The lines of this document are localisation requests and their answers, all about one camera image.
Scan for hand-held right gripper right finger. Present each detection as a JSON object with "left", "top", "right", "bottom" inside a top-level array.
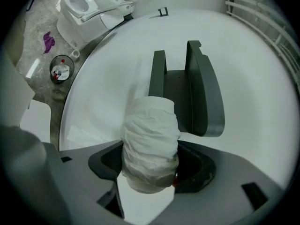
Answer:
[{"left": 152, "top": 139, "right": 290, "bottom": 225}]

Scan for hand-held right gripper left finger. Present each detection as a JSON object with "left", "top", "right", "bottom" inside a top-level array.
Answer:
[{"left": 43, "top": 139, "right": 126, "bottom": 225}]

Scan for white toilet paper roll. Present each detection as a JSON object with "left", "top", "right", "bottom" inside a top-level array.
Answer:
[{"left": 119, "top": 96, "right": 182, "bottom": 194}]

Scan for black wall paper holder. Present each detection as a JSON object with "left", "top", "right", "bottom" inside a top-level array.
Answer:
[{"left": 148, "top": 40, "right": 226, "bottom": 137}]

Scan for white toilet with raised lid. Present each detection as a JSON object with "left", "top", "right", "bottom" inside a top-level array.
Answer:
[{"left": 56, "top": 0, "right": 125, "bottom": 50}]

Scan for purple cloth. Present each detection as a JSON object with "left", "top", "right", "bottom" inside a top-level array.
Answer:
[{"left": 43, "top": 31, "right": 56, "bottom": 54}]

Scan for white ceiling pipes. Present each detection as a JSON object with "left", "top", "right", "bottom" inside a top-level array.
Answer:
[{"left": 224, "top": 0, "right": 300, "bottom": 79}]

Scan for black wire trash bin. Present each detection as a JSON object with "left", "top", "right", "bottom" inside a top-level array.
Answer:
[{"left": 49, "top": 54, "right": 75, "bottom": 84}]

